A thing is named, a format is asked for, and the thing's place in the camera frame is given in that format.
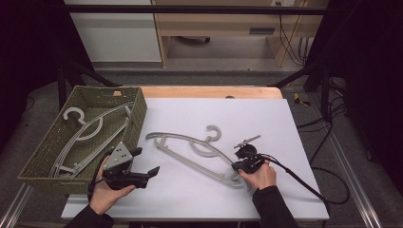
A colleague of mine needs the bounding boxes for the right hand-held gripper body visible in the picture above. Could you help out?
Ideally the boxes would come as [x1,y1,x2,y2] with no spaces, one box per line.
[233,134,266,175]

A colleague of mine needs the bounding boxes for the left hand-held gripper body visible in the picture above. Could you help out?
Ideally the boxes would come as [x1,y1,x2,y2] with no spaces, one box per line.
[101,142,150,191]

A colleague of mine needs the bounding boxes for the green woven basket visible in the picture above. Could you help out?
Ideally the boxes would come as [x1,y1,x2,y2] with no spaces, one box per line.
[17,85,148,195]

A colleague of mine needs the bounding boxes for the grey plastic clothes hanger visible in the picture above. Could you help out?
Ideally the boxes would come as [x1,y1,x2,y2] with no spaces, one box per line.
[50,106,132,179]
[48,103,133,179]
[144,124,246,189]

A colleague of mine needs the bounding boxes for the person's right hand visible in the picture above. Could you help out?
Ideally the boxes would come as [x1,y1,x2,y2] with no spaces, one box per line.
[238,160,278,193]

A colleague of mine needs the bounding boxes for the person's left hand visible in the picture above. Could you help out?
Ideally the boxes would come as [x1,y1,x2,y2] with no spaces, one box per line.
[89,155,137,217]

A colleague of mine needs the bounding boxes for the white table sheet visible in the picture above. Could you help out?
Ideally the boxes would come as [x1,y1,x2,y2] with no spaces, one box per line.
[61,97,331,221]

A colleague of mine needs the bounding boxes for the yellow and black clip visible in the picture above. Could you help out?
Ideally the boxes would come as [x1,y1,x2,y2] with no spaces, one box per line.
[293,92,312,107]

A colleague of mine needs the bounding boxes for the black metal stand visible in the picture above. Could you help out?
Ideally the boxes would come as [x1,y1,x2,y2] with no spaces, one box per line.
[272,60,334,122]
[58,60,122,108]

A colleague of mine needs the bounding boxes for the white cabinet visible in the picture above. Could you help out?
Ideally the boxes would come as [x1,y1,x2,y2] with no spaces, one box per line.
[65,0,163,64]

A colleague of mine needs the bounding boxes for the light wooden desk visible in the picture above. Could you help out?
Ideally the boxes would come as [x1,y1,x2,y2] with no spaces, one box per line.
[151,0,329,68]

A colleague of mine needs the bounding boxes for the dark curtain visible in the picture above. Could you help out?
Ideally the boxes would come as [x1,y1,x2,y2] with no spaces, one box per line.
[303,0,403,191]
[0,0,93,150]

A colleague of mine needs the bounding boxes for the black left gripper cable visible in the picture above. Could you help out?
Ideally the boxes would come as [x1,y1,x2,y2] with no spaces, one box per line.
[87,150,112,194]

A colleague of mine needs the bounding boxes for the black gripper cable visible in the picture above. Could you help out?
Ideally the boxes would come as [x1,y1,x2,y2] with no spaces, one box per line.
[87,150,112,194]
[264,153,351,206]

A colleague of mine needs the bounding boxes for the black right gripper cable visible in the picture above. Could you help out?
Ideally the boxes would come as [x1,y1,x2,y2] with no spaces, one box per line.
[264,153,351,206]

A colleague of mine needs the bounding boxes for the black floor cable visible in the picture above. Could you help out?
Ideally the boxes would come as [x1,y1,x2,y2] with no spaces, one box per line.
[297,104,346,165]

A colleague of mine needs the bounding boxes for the aluminium rail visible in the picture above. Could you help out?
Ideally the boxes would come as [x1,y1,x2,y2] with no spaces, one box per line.
[308,94,384,228]
[0,183,34,228]

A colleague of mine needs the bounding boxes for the hanging black cables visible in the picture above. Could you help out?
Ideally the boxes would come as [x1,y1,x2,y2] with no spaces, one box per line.
[277,1,310,67]

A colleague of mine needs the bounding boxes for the grey drawer handle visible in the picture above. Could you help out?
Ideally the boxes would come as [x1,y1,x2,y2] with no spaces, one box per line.
[248,28,276,36]

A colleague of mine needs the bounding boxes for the black horizontal frame bar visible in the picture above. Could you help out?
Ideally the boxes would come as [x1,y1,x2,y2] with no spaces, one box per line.
[63,4,331,16]

